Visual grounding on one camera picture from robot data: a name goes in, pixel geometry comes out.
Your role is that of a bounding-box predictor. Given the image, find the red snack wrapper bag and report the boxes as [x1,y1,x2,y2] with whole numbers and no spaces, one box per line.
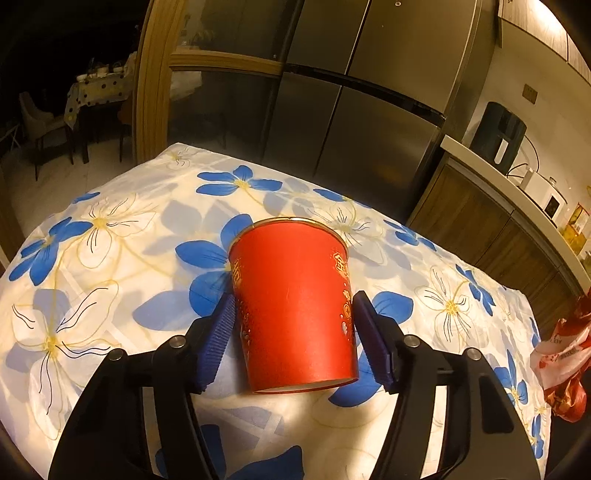
[530,293,591,423]

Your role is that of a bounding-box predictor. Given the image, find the red paper cup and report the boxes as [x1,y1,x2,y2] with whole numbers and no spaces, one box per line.
[228,217,359,394]

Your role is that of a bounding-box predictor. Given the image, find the floral blue white tablecloth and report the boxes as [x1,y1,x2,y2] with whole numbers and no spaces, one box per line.
[1,143,551,479]

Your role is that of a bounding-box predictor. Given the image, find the cooking oil bottle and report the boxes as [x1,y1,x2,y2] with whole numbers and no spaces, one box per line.
[561,184,590,255]

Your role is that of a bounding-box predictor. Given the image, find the wooden lower cabinet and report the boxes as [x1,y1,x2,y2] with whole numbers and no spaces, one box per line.
[407,153,588,339]

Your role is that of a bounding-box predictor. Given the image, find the wooden cabinet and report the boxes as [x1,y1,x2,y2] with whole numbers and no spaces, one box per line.
[407,153,588,339]
[498,0,590,83]

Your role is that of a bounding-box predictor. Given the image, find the white slow cooker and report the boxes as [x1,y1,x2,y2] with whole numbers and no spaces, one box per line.
[519,168,567,226]

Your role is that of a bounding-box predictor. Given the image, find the black air fryer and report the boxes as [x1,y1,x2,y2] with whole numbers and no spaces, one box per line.
[470,101,527,175]

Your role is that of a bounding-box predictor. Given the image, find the polka dot dining table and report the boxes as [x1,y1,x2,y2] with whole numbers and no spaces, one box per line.
[64,62,135,130]

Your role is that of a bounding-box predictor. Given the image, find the wooden glass door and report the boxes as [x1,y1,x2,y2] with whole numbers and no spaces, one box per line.
[132,1,304,162]

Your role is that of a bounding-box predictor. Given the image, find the dark steel refrigerator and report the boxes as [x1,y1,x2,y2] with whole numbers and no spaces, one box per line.
[263,0,497,221]

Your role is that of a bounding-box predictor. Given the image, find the wooden upper cabinet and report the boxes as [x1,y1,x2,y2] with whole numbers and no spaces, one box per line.
[498,0,590,83]

